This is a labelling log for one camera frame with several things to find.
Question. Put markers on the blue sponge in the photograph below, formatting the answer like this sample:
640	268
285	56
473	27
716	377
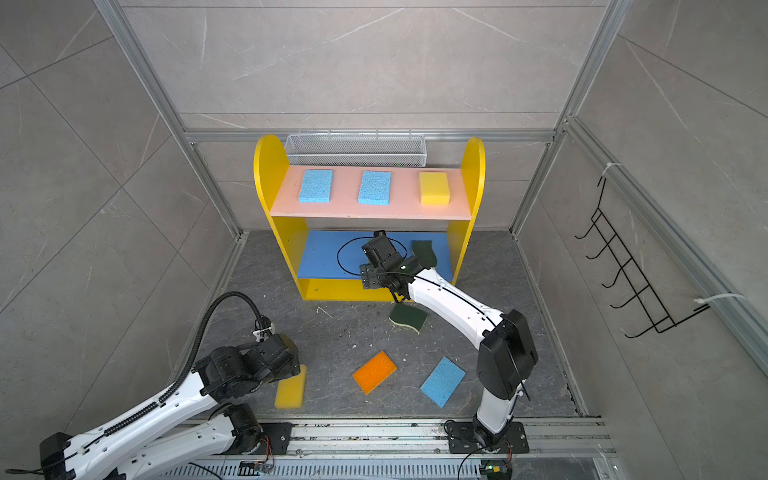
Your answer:
375	188
442	382
316	186

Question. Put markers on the orange sponge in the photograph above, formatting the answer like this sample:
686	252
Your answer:
374	372

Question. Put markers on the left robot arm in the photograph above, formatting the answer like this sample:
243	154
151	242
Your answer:
196	418

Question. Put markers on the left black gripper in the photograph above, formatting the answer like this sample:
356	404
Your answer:
293	369

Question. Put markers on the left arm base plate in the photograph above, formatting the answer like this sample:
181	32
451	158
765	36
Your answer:
276	435

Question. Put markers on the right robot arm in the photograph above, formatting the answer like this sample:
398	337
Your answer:
506	351

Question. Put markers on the yellow shelf pink blue boards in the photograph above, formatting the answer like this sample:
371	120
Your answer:
322	243

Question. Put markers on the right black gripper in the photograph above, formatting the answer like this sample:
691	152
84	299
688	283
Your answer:
369	276

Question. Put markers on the metal mesh basket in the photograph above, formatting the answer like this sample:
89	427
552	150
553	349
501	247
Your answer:
357	150

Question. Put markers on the aluminium mounting rail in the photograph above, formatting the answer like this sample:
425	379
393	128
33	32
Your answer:
560	448

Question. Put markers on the yellow sponge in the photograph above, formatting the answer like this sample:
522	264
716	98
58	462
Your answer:
290	391
434	188

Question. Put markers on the black wire hook rack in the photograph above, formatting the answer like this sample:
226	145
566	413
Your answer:
627	269

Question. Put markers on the dark green sponge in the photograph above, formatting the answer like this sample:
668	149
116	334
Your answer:
423	251
409	317

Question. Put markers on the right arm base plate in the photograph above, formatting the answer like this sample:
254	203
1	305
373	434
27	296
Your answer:
465	437

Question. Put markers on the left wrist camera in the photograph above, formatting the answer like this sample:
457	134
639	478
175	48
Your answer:
263	329

